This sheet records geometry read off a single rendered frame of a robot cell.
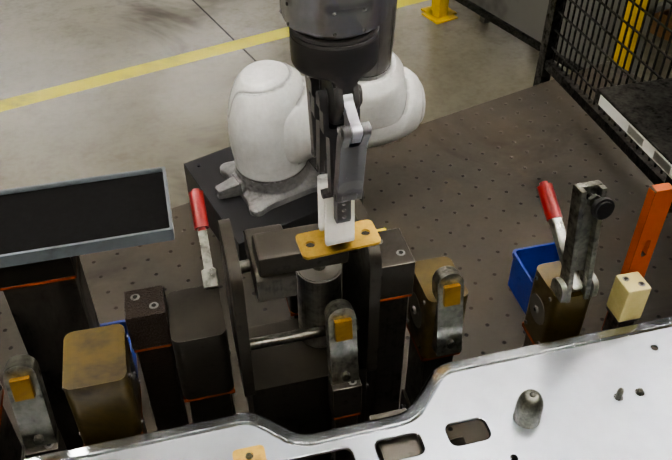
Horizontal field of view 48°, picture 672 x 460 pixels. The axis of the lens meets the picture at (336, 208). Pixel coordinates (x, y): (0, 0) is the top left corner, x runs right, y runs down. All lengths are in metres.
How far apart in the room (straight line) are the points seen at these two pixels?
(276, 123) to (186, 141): 1.79
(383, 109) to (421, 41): 2.50
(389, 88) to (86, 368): 0.78
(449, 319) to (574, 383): 0.18
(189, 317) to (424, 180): 0.95
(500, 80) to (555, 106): 1.53
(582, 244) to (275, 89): 0.67
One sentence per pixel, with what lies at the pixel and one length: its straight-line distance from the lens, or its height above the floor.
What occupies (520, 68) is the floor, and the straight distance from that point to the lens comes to 3.79.
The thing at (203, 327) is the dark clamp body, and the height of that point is 1.08.
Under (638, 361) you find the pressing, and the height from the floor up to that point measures 1.00.
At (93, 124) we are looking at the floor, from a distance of 3.43.
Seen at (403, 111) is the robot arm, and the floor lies 0.99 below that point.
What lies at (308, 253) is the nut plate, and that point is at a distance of 0.77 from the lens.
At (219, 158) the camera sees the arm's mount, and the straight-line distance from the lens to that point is 1.71.
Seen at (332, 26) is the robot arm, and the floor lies 1.53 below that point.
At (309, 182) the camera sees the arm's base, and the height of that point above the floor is 0.82.
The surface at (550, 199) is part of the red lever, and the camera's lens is 1.08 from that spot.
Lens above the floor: 1.79
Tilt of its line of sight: 40 degrees down
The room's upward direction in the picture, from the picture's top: straight up
